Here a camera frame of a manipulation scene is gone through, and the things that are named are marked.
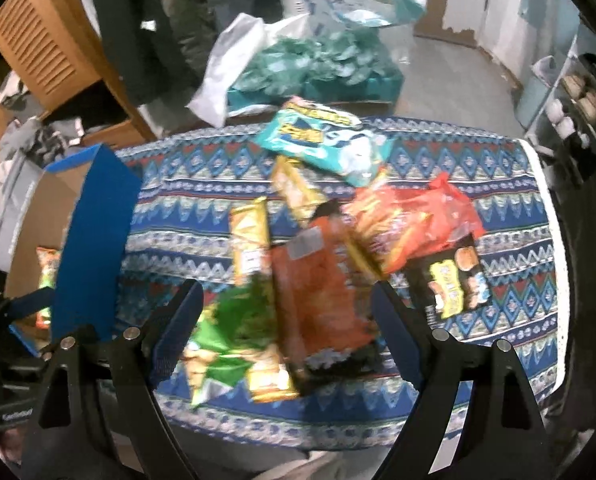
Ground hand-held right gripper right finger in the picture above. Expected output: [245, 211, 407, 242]
[370, 280, 554, 480]

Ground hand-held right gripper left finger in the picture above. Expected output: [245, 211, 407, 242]
[20, 280, 206, 480]

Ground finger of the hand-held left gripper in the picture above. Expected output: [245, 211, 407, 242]
[6, 291, 55, 322]

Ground orange and green snack packet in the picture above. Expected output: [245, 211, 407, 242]
[35, 246, 61, 330]

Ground green snack bag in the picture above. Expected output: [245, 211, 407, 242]
[185, 280, 279, 408]

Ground black snack packet yellow label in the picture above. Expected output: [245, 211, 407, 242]
[405, 235, 494, 326]

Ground orange-brown snack bag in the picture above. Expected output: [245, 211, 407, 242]
[270, 202, 383, 396]

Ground cardboard box blue flap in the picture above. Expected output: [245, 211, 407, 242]
[0, 142, 143, 356]

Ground orange striped snack packet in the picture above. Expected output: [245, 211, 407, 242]
[350, 190, 433, 275]

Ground small yellow-orange snack packet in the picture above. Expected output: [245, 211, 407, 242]
[245, 350, 299, 405]

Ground long yellow snack packet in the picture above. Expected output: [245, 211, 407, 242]
[229, 196, 272, 288]

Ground yellow biscuit packet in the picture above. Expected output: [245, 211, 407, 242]
[270, 156, 329, 223]

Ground blue patterned blanket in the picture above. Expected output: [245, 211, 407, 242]
[112, 117, 564, 453]

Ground red plastic bag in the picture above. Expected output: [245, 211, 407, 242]
[345, 172, 486, 276]

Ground grey clothes pile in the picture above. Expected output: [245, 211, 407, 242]
[0, 115, 86, 221]

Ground teal snack bag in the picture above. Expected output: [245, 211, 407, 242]
[255, 97, 396, 188]

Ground wooden louvered cabinet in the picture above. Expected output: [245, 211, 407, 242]
[0, 0, 153, 161]

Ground white plastic bag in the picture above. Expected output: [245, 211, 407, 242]
[187, 12, 309, 128]

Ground white shoe rack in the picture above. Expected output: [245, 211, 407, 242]
[515, 25, 596, 191]

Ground white shoes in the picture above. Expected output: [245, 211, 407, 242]
[545, 97, 577, 137]

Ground pile of teal packets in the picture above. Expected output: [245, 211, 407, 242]
[235, 27, 403, 92]

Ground dark hanging coat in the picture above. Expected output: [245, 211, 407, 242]
[85, 0, 189, 106]

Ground beige shoes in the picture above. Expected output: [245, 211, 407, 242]
[562, 74, 596, 117]

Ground olive hanging jacket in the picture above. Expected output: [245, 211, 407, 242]
[155, 0, 283, 66]

